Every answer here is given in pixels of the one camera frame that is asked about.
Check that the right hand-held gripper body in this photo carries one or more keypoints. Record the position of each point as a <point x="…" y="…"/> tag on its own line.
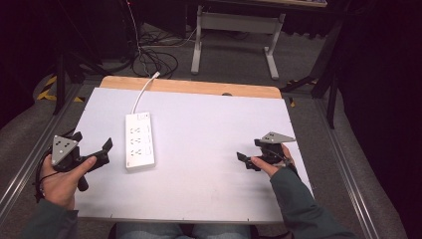
<point x="273" y="146"/>

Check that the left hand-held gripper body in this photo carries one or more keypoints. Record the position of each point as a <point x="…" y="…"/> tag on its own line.
<point x="62" y="149"/>

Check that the white power strip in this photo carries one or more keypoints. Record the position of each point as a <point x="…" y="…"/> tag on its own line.
<point x="139" y="141"/>

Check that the person's right hand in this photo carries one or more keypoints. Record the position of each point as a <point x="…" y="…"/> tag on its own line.
<point x="270" y="167"/>

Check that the person's left hand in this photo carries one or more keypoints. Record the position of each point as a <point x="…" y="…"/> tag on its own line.
<point x="61" y="184"/>

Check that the black metal stand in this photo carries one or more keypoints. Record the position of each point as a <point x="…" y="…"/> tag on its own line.
<point x="326" y="79"/>

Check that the black tripod stand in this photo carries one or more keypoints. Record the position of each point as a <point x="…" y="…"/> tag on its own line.
<point x="66" y="63"/>

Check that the person's legs in jeans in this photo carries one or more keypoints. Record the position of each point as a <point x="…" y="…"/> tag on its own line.
<point x="182" y="231"/>

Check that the grey metal floor rail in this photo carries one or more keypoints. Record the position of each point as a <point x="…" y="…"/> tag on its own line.
<point x="33" y="156"/>
<point x="348" y="172"/>

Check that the white metal desk frame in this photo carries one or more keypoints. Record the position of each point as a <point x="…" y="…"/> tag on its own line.
<point x="237" y="23"/>

